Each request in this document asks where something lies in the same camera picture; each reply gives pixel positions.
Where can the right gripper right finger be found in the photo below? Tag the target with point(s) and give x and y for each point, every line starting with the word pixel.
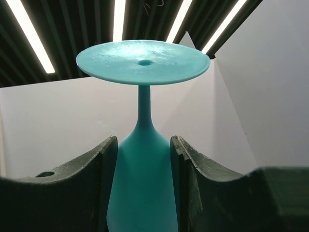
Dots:
pixel 212 198

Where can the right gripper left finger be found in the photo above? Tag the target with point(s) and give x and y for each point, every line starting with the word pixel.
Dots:
pixel 72 197

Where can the blue plastic wine glass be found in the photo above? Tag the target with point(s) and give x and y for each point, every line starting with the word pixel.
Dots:
pixel 142 195

